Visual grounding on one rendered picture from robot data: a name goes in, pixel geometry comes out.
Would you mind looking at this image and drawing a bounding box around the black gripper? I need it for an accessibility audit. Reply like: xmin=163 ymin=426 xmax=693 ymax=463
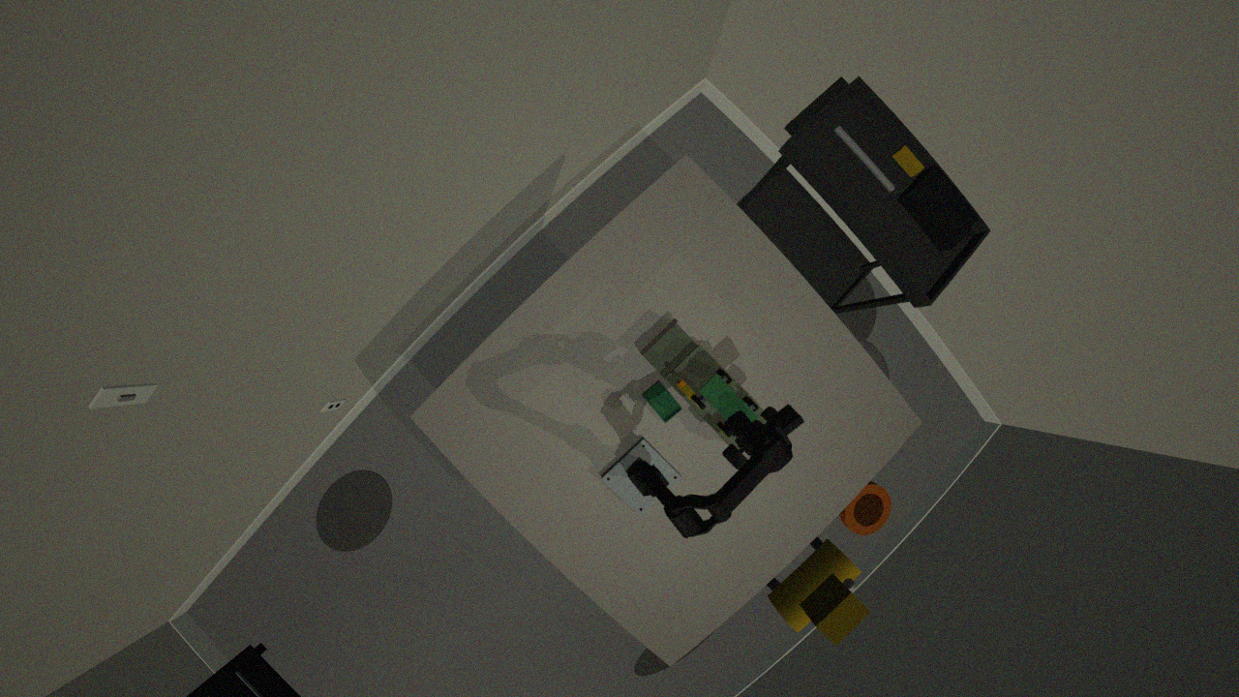
xmin=724 ymin=407 xmax=777 ymax=470

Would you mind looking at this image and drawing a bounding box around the green trolley with black wheels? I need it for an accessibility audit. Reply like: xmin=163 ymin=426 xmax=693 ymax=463
xmin=690 ymin=369 xmax=760 ymax=422

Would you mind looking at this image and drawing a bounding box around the green tray floor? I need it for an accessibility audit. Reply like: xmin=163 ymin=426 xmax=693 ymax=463
xmin=646 ymin=383 xmax=680 ymax=420

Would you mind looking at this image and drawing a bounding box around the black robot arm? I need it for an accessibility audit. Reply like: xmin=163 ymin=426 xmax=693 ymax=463
xmin=626 ymin=404 xmax=804 ymax=539

